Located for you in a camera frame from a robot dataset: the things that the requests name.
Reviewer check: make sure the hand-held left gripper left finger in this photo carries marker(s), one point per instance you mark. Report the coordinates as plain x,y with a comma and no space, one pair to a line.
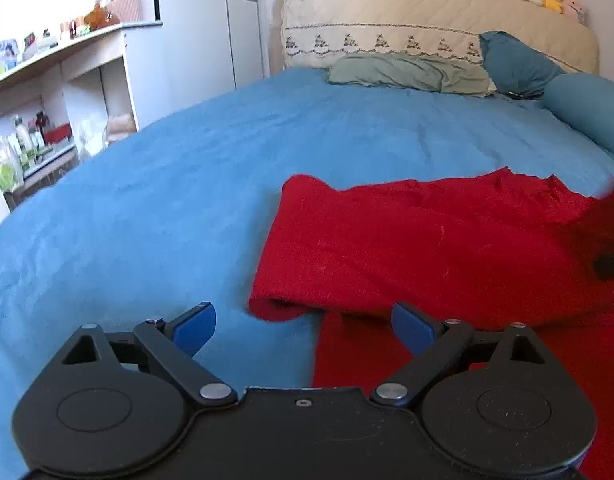
196,329

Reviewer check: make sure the red box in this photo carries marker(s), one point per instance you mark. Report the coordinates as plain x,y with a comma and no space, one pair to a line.
57,134

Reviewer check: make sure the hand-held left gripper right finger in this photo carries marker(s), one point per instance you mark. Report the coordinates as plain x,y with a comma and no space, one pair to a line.
412,330

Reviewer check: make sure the blue photo frame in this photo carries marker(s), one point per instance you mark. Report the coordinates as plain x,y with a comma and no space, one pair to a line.
6,55

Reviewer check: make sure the red knit garment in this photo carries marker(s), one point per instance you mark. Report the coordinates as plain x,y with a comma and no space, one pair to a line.
412,250

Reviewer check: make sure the cream quilted headboard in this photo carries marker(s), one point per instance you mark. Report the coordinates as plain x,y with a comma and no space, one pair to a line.
412,10

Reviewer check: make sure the pale pink plush toy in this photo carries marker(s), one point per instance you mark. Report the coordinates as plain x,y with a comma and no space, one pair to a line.
573,6

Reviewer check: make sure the white and grey wardrobe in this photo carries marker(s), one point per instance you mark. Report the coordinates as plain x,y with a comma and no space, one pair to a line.
197,45

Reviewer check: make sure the green plastic bag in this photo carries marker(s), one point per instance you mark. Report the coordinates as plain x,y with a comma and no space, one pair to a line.
3,176

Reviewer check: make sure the pink woven basket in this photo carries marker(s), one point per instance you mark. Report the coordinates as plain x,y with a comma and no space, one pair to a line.
124,9

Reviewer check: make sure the sage green pillow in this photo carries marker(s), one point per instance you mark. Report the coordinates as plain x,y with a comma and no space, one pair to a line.
412,73

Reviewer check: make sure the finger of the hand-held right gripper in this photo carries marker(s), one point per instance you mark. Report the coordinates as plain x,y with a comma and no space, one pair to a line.
612,266

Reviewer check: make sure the brown teddy bear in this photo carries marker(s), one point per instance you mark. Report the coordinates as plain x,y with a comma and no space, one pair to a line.
98,17

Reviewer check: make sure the white shelf unit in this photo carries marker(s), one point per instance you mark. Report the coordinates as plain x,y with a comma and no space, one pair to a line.
87,55

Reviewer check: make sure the teal bolster pillow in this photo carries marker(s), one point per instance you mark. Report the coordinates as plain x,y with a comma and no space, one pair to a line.
592,105

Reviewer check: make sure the white bottle with green label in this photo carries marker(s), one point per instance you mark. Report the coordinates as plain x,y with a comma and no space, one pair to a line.
23,141

